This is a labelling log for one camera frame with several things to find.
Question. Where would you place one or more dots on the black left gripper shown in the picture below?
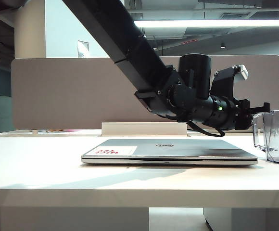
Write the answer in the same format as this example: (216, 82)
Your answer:
(241, 115)

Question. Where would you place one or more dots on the transparent grey octagonal water cup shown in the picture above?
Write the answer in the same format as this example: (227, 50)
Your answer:
(276, 144)

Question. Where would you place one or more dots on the silver Dell laptop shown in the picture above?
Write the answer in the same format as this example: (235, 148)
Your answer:
(178, 150)

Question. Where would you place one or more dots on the small ceiling spot lamp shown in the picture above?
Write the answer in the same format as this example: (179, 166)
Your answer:
(223, 45)

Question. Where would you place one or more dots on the red ceiling sign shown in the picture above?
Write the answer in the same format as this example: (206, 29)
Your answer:
(190, 42)

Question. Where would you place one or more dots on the ceiling air vent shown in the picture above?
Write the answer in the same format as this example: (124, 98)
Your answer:
(235, 15)

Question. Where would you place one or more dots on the long ceiling light strip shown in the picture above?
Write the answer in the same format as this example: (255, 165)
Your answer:
(214, 23)

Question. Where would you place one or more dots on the white red Nice Try sticker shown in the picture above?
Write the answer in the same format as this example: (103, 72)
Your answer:
(116, 150)

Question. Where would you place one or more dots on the beige fabric desk divider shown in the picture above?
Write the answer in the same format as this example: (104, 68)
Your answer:
(69, 96)

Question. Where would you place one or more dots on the colourful flat papers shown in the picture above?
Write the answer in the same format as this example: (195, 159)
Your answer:
(55, 130)

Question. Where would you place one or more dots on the beige desk support panel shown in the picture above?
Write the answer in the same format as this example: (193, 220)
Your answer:
(69, 220)

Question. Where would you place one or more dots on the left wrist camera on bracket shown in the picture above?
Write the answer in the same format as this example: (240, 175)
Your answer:
(223, 81)

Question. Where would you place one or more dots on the white wall poster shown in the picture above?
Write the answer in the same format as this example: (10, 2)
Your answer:
(83, 49)

